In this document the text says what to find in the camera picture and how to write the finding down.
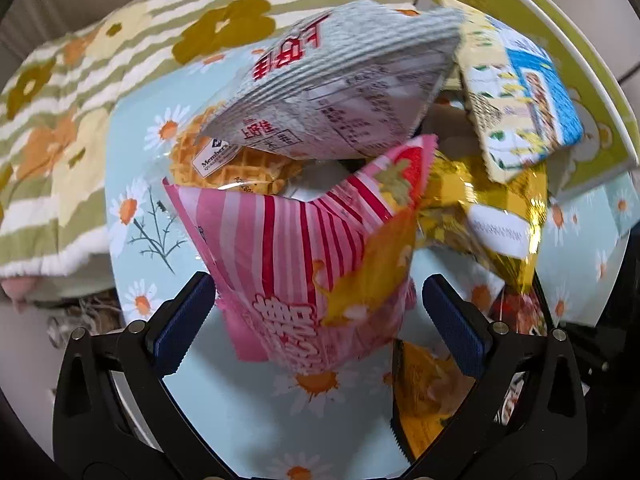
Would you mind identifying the orange dark-edged snack packet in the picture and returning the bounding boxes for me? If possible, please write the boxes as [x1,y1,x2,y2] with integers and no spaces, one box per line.
[391,339,478,463]

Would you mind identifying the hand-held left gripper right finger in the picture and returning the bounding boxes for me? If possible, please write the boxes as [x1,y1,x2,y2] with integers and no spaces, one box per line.
[407,274,588,480]

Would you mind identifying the yellow blue snack packet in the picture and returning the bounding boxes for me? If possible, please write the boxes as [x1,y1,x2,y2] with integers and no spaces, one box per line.
[452,7,586,183]

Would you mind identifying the clear waffle packet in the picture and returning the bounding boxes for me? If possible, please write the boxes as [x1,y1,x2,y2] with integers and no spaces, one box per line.
[160,102,306,197]

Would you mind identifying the white grey snack packet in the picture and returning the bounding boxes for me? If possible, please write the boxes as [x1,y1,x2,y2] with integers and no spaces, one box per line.
[197,0,463,161]

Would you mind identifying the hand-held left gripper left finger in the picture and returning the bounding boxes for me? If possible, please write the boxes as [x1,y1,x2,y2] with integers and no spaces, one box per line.
[52,271,234,480]

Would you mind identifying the red snack packet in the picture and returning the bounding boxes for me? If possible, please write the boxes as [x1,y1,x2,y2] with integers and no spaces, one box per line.
[490,285,550,338]

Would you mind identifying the green striped flower blanket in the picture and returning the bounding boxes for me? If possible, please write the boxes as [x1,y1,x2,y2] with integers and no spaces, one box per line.
[0,0,426,281]

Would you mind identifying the gold foil snack packet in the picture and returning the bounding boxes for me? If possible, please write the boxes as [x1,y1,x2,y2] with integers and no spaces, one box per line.
[415,150,548,296]

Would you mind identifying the green storage box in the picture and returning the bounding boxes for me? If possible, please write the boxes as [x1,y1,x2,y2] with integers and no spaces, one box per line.
[417,0,640,198]

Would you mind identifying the pink snack packet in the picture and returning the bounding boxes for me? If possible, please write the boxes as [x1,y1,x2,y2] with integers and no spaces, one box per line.
[162,135,438,376]

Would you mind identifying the pink cloth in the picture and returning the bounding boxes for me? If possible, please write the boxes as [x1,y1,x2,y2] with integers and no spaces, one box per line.
[0,277,38,313]

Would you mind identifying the light blue daisy tablecloth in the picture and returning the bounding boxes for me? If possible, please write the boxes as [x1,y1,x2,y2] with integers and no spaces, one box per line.
[105,52,633,480]

